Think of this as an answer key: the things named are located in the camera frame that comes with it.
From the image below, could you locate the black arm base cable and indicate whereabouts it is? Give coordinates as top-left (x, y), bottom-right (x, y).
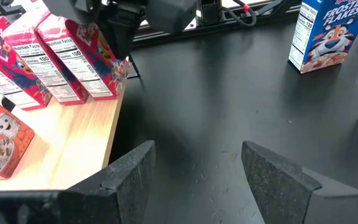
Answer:
top-left (222, 3), bottom-right (258, 27)

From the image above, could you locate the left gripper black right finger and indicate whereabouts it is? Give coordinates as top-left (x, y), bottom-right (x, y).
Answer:
top-left (241, 139), bottom-right (358, 224)

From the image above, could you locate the black aluminium table frame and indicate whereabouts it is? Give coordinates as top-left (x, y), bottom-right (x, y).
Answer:
top-left (132, 0), bottom-right (303, 49)

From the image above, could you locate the Frosted Flakes cereal box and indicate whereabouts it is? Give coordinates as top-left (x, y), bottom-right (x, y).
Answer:
top-left (288, 0), bottom-right (358, 75)

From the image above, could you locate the wooden shelf with black frame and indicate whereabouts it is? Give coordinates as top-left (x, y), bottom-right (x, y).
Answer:
top-left (0, 55), bottom-right (140, 191)

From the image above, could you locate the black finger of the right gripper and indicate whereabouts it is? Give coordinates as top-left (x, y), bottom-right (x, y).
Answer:
top-left (144, 0), bottom-right (199, 35)
top-left (42, 0), bottom-right (103, 25)

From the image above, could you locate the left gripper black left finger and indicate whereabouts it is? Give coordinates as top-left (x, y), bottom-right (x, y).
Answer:
top-left (0, 139), bottom-right (157, 224)

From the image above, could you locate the Froot Loops cereal box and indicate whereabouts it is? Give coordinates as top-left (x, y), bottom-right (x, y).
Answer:
top-left (35, 14), bottom-right (132, 101)
top-left (1, 7), bottom-right (90, 106)
top-left (0, 16), bottom-right (53, 112)

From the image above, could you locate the black table mat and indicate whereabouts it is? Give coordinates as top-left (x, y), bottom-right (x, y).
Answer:
top-left (109, 12), bottom-right (358, 224)

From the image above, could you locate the Frosted Mini Wheats cereal box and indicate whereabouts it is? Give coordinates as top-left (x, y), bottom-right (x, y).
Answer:
top-left (0, 90), bottom-right (36, 180)

